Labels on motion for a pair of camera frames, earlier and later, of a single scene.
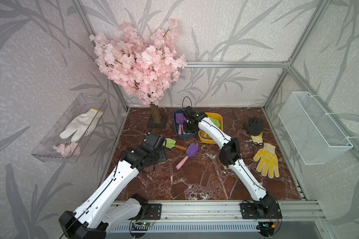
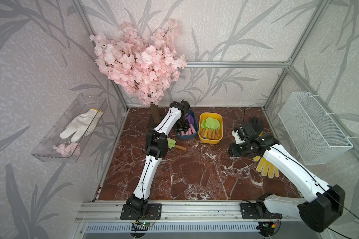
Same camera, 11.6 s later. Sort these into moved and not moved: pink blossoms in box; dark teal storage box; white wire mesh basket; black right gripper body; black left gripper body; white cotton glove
Moved: black left gripper body; black right gripper body
Not moved: white wire mesh basket; dark teal storage box; pink blossoms in box; white cotton glove
